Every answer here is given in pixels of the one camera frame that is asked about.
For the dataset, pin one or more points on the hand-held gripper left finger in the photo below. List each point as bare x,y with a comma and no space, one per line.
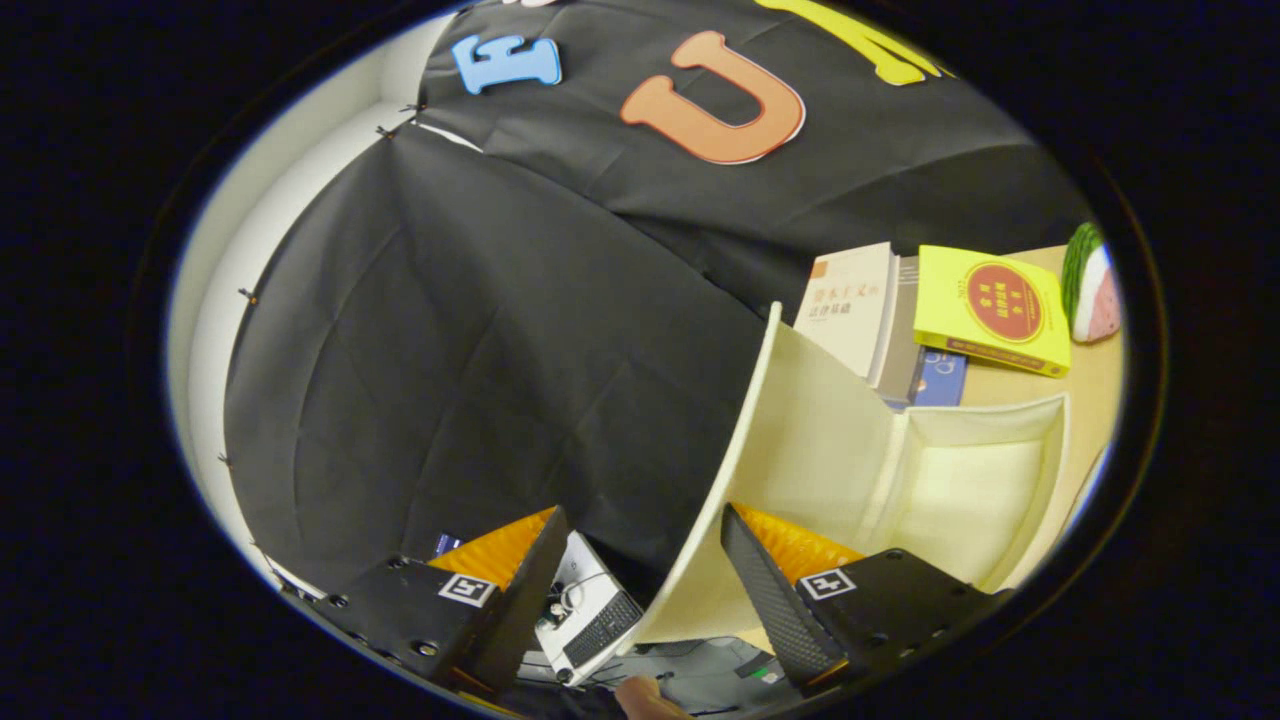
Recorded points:
520,610

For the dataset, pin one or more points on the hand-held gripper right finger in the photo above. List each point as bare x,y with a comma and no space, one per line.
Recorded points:
775,610

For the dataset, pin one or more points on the cream fabric storage box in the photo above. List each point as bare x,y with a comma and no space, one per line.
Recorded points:
820,440

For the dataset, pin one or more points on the white laptop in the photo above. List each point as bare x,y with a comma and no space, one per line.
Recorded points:
590,612

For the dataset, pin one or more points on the grey plastic device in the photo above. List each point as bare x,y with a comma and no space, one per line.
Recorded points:
710,672

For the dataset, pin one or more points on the black backdrop cloth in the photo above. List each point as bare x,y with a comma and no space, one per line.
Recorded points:
450,350

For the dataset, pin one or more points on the blue book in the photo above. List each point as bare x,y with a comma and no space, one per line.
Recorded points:
942,378

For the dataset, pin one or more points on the grey book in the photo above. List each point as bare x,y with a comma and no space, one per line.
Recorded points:
898,340

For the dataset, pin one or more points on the beige book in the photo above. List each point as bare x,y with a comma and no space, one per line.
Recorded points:
850,300

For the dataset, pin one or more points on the yellow book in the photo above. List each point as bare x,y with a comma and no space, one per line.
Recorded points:
990,305

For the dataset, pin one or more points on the watermelon slice plush toy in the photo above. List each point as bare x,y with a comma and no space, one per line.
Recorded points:
1092,285

